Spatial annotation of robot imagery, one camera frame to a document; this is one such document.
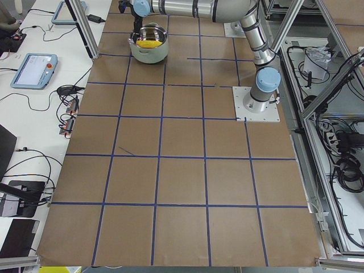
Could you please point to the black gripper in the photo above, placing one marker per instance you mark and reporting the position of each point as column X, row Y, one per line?
column 137, row 17

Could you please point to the yellow corn cob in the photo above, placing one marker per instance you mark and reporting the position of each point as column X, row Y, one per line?
column 148, row 44

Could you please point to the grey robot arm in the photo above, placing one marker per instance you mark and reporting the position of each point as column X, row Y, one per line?
column 267, row 77

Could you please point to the pale green cooking pot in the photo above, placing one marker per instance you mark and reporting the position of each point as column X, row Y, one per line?
column 151, row 31

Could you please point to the black power adapter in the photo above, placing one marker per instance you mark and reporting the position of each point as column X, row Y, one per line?
column 95, row 19

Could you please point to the far blue teach pendant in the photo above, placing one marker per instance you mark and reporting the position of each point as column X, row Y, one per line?
column 62, row 15

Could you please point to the blue teach pendant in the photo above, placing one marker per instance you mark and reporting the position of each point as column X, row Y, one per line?
column 62, row 15
column 35, row 71

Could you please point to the small usb hub box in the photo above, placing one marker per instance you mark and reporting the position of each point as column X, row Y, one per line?
column 73, row 106

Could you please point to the near blue teach pendant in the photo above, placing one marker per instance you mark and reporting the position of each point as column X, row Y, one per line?
column 35, row 71

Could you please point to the black tablet stand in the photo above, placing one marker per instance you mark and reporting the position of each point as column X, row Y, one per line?
column 20, row 198

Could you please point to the aluminium frame post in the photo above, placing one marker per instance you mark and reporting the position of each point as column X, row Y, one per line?
column 79, row 17

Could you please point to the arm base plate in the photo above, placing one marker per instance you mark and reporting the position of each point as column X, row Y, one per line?
column 234, row 30
column 249, row 110

